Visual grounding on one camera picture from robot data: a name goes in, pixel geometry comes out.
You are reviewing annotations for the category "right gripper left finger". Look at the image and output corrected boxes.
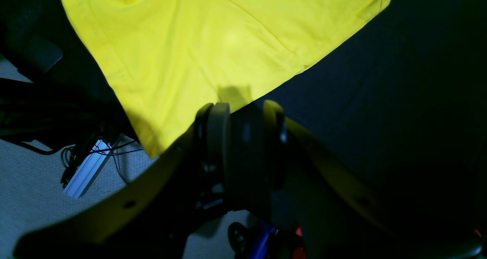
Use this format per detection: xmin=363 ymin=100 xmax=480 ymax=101
xmin=14 ymin=102 xmax=230 ymax=259

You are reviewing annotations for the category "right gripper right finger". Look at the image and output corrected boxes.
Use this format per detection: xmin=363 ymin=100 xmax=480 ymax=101
xmin=263 ymin=100 xmax=486 ymax=259

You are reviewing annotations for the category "yellow t-shirt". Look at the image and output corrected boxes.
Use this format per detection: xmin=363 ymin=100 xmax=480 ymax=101
xmin=61 ymin=0 xmax=391 ymax=158

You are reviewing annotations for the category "black tablecloth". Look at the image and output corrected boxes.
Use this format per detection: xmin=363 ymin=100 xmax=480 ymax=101
xmin=1 ymin=0 xmax=486 ymax=236

